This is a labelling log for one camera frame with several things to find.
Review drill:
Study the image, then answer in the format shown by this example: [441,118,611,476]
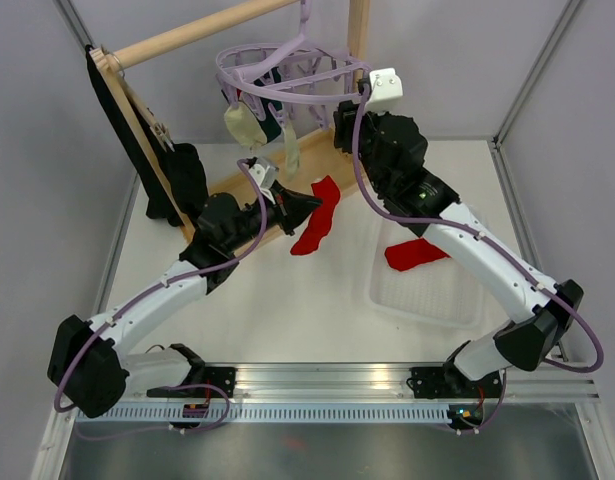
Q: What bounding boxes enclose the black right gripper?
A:
[334,99,394,195]

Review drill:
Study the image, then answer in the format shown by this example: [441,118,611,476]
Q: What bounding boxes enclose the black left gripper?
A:
[225,180,323,252]

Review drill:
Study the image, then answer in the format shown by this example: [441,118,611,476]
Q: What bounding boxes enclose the red sock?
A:
[384,238,449,272]
[290,176,341,256]

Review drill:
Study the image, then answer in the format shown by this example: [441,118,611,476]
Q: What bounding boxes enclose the cream sock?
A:
[282,122,300,180]
[223,102,268,150]

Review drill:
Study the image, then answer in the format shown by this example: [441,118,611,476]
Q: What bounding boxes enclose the purple round clip hanger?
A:
[216,1,370,130]

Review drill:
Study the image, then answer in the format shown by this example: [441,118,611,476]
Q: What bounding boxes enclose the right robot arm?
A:
[334,101,583,395]

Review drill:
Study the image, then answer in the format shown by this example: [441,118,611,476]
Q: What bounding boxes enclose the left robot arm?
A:
[47,182,323,418]

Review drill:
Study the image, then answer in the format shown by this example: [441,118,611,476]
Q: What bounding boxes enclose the black shorts on hanger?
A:
[84,44,209,229]

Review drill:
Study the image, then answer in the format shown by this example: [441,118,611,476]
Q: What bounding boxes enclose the wooden rack base tray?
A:
[179,127,363,241]

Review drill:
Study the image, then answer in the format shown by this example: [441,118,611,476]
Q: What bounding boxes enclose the white plastic basket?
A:
[364,220,486,329]

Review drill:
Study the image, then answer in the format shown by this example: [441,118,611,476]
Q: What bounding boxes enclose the wooden rack top rod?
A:
[106,0,293,72]

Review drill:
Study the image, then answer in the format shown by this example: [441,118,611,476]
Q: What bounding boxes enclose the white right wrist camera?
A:
[365,68,403,114]

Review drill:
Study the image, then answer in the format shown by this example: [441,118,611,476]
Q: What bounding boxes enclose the wooden rack right post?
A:
[346,0,374,81]

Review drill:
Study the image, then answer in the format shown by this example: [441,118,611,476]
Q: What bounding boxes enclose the wooden rack post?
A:
[346,0,374,81]
[85,44,194,242]

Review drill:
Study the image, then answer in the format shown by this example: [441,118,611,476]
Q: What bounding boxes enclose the aluminium mounting rail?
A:
[227,363,600,404]

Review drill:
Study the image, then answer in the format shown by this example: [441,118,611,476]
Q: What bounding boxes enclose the white slotted cable duct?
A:
[97,402,451,424]

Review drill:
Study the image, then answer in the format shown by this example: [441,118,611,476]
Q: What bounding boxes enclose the wooden rack left post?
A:
[85,44,194,242]

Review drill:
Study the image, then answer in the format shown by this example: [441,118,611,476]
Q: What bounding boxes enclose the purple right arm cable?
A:
[351,82,604,436]

